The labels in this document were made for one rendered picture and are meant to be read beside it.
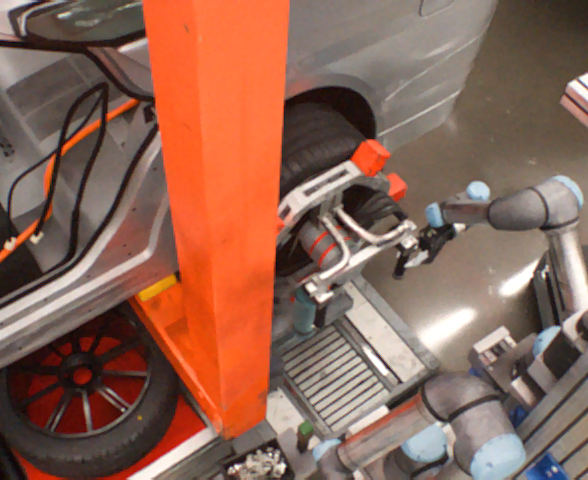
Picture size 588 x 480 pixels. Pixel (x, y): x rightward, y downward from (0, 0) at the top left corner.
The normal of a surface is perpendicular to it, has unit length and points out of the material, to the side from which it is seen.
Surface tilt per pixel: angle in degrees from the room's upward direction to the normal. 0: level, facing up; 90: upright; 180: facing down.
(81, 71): 6
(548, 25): 0
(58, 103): 6
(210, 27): 90
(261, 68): 90
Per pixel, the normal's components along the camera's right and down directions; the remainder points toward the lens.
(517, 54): 0.06, -0.56
